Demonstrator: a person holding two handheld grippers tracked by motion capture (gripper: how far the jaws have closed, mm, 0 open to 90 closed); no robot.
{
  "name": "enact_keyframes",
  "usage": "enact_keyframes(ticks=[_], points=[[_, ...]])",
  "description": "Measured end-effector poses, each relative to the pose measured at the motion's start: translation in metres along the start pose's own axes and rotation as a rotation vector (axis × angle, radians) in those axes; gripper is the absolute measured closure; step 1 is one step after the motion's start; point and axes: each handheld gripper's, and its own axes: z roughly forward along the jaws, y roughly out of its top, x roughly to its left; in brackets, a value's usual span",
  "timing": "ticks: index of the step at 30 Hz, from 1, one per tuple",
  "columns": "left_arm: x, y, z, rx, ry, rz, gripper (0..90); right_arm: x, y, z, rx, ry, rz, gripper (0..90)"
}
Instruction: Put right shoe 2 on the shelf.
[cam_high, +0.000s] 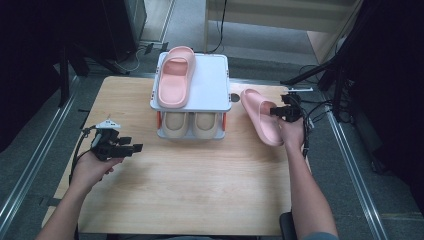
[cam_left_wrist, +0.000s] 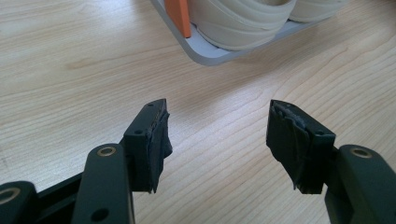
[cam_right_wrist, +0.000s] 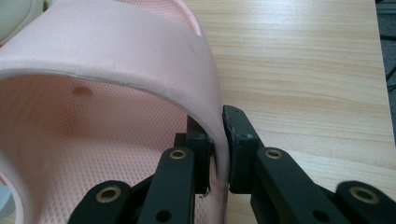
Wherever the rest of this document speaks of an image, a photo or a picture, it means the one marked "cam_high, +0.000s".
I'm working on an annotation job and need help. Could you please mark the pink slipper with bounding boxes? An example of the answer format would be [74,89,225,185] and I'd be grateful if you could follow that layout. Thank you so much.
[157,45,197,110]
[239,88,288,148]

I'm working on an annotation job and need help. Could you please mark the white two-tier shoe rack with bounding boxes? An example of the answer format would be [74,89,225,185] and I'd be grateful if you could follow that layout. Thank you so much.
[149,51,233,141]

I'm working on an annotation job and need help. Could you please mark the metal floor rail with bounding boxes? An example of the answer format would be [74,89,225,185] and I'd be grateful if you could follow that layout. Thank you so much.
[0,75,82,228]
[320,93,390,240]

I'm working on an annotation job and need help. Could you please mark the white floor cable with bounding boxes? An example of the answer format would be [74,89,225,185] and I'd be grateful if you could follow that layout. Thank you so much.
[114,47,144,73]

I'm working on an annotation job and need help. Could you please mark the black floor cables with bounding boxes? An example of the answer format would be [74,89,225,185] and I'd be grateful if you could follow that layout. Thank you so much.
[292,64,335,135]

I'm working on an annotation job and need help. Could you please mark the beige wooden cabinet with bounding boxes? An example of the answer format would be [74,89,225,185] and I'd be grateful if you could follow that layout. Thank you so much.
[203,0,365,65]

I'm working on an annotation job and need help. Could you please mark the black tripod stand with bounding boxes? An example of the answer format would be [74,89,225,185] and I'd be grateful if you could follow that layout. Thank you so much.
[279,19,358,122]
[57,41,132,108]

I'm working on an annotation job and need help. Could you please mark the dark curtain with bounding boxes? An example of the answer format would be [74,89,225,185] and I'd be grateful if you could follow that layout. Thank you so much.
[346,0,424,214]
[0,0,104,153]

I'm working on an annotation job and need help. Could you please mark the cream clog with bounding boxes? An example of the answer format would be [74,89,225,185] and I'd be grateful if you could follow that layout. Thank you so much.
[160,112,191,140]
[191,112,220,140]

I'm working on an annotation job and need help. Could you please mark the black hanging cable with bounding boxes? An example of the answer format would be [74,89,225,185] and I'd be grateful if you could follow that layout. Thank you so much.
[207,0,229,55]

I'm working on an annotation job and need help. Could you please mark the dark cabinet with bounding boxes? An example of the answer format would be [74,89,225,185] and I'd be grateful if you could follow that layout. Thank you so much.
[101,0,148,63]

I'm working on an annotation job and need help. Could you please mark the person's right hand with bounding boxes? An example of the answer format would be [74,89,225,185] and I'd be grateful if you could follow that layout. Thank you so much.
[277,114,306,153]

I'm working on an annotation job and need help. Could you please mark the grey shirt sleeve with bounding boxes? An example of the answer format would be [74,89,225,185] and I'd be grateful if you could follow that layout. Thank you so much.
[300,231,340,240]

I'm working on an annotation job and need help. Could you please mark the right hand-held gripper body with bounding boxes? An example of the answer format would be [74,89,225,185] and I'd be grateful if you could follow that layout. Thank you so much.
[280,87,314,123]

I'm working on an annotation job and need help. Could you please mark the black chair armrest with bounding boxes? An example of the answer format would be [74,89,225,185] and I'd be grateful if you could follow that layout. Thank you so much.
[279,211,298,240]

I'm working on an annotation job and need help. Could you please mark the black tape strip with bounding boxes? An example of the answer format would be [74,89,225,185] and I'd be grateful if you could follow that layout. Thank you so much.
[39,197,62,208]

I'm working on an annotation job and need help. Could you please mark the person's left hand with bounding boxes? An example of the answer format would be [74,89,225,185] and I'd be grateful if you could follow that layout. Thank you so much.
[68,151,125,194]

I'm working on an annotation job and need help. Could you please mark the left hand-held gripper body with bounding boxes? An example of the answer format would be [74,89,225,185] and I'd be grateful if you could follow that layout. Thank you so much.
[89,119,127,162]

